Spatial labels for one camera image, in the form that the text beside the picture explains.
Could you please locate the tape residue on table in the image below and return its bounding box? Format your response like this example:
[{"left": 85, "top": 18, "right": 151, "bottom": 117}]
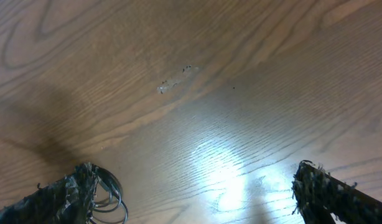
[{"left": 157, "top": 65, "right": 200, "bottom": 94}]

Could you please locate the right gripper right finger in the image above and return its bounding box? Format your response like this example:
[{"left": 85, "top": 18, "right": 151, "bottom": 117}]
[{"left": 292, "top": 160, "right": 382, "bottom": 224}]

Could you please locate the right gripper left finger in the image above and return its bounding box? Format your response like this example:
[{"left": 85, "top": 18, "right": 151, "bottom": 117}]
[{"left": 0, "top": 162, "right": 98, "bottom": 224}]

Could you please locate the black usb cable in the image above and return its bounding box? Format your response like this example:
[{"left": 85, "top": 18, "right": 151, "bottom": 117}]
[{"left": 90, "top": 167, "right": 129, "bottom": 224}]

